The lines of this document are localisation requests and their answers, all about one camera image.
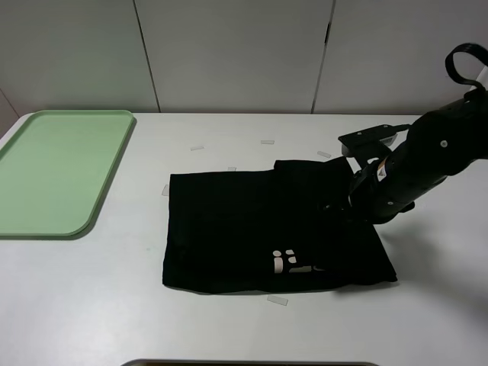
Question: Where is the green plastic tray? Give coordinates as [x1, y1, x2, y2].
[1, 111, 136, 239]

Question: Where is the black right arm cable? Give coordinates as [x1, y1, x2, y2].
[445, 42, 488, 92]

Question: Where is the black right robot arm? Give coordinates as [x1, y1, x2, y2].
[339, 87, 487, 224]

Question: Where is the black short sleeve t-shirt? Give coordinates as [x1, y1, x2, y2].
[162, 158, 397, 294]

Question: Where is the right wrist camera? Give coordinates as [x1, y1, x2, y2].
[338, 124, 410, 169]

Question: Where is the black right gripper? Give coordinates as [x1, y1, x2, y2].
[322, 197, 365, 223]

